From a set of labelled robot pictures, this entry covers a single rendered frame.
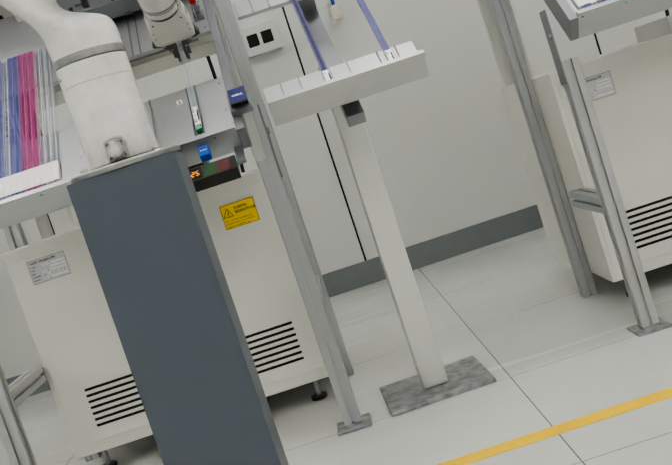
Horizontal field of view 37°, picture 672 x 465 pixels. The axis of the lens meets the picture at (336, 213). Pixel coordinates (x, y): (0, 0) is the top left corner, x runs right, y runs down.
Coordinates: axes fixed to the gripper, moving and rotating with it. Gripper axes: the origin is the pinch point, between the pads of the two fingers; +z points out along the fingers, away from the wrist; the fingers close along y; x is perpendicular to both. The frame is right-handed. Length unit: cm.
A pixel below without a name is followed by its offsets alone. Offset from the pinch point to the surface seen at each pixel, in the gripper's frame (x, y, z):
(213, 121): 26.4, -3.4, -3.6
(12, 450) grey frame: 74, 63, 26
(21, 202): 32, 42, -5
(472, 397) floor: 94, -39, 33
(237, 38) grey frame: -18.0, -12.7, 21.7
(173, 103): 16.3, 4.7, -1.9
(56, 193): 32.5, 34.1, -4.7
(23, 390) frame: 57, 61, 32
